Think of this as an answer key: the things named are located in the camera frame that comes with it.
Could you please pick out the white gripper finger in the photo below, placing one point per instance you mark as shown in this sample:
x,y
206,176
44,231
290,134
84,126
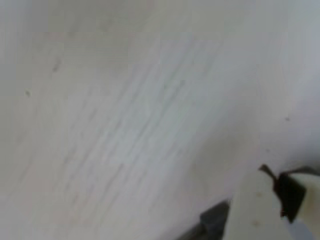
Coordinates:
x,y
312,200
250,207

